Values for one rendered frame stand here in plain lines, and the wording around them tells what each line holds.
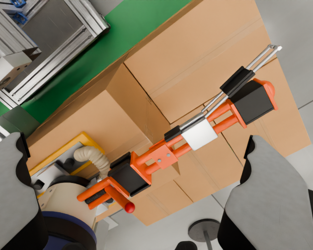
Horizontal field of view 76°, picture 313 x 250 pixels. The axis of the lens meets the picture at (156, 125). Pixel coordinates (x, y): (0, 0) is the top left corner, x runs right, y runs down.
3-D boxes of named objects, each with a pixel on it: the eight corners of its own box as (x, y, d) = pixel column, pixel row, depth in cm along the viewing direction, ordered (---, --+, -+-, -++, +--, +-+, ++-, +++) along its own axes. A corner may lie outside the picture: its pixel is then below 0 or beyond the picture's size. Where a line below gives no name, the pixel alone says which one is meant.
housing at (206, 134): (191, 143, 54) (194, 152, 50) (177, 125, 51) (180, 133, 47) (213, 129, 52) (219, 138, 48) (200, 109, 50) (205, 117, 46)
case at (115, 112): (88, 177, 122) (63, 240, 87) (34, 131, 106) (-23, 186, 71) (170, 125, 108) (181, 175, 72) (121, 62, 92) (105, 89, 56)
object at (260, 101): (236, 120, 51) (244, 129, 47) (222, 97, 48) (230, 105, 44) (267, 101, 49) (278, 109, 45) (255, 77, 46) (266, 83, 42)
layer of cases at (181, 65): (146, 186, 181) (146, 226, 146) (63, 102, 142) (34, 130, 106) (273, 115, 152) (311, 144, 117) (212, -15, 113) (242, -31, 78)
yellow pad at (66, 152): (37, 198, 74) (30, 209, 70) (13, 181, 70) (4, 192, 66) (106, 151, 66) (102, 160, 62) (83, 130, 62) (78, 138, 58)
